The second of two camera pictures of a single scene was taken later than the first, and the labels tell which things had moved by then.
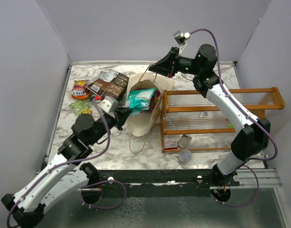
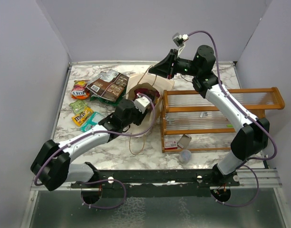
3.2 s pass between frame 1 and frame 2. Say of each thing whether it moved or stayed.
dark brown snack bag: stayed
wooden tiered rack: stayed
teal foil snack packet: moved
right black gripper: stayed
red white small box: stayed
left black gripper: moved
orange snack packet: stayed
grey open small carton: stayed
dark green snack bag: moved
